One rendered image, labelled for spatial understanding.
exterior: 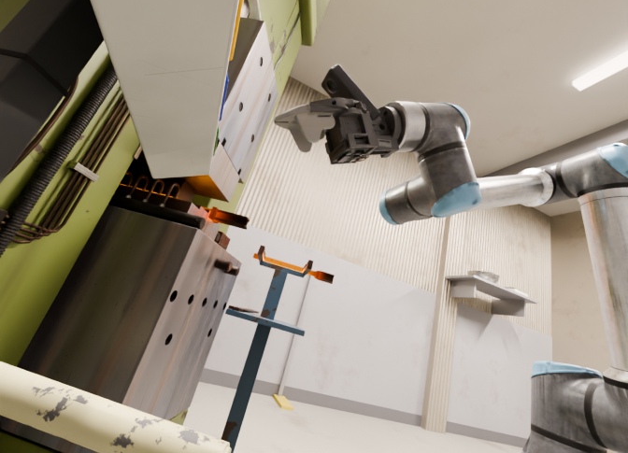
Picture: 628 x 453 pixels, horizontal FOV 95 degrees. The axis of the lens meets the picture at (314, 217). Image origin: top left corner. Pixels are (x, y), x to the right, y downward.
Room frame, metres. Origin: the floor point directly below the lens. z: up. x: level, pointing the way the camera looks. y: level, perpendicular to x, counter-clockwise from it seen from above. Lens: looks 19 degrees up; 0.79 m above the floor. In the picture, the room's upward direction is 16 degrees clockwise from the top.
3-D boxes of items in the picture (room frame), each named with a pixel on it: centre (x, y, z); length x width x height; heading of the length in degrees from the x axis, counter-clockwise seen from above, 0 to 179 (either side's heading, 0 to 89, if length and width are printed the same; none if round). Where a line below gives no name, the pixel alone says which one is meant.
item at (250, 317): (1.33, 0.07, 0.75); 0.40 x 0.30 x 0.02; 3
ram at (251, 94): (0.85, 0.49, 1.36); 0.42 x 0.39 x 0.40; 83
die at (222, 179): (0.80, 0.49, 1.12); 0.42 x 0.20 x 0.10; 83
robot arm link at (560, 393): (0.83, -0.80, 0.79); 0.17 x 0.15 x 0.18; 17
